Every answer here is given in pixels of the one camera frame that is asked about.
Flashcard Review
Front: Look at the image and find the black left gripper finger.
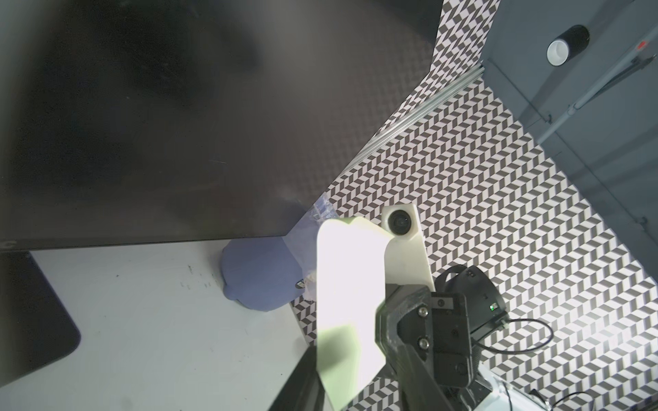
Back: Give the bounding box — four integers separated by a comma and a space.
269, 345, 325, 411

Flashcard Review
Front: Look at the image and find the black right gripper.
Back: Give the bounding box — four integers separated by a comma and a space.
375, 284, 473, 410

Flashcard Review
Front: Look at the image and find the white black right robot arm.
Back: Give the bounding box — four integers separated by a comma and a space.
375, 265, 552, 410

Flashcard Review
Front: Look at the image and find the black computer monitor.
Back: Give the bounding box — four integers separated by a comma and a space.
1, 1, 445, 384

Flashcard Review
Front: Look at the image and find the blue bin with plastic liner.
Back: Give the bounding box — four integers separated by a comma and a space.
219, 193, 338, 312

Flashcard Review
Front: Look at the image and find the black ceiling spotlight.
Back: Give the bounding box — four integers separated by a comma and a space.
547, 25, 590, 67

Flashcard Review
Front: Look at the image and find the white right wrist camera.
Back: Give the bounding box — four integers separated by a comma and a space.
380, 204, 435, 292

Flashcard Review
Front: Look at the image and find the aluminium corner post right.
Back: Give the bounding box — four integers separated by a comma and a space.
346, 64, 485, 170

